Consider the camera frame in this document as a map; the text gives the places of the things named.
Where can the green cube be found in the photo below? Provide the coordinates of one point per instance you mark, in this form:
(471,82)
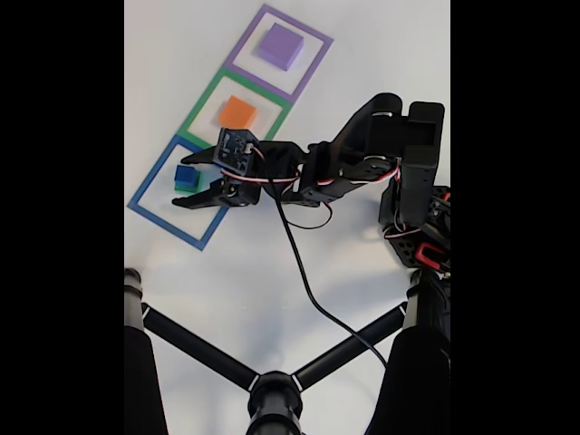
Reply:
(192,186)

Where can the small blue cube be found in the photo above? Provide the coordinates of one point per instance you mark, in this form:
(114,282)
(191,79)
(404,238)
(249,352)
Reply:
(184,174)

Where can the orange square block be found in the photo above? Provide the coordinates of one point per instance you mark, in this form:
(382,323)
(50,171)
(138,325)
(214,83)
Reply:
(238,111)

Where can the purple square block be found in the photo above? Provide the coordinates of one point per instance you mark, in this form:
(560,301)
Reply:
(281,45)

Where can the red clamp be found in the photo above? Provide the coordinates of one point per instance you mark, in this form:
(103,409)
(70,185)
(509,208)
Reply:
(428,254)

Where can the black tripod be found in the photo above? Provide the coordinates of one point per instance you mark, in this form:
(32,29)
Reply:
(274,403)

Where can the circuit board camera, blue mount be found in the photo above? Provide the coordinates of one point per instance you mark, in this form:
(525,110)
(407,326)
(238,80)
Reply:
(235,151)

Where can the green square frame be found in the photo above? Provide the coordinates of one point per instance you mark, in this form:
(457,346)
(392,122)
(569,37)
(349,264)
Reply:
(199,113)

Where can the blue square frame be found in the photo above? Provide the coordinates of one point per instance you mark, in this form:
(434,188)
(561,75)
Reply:
(154,217)

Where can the purple square frame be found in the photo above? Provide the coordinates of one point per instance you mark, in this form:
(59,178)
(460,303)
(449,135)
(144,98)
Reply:
(260,81)

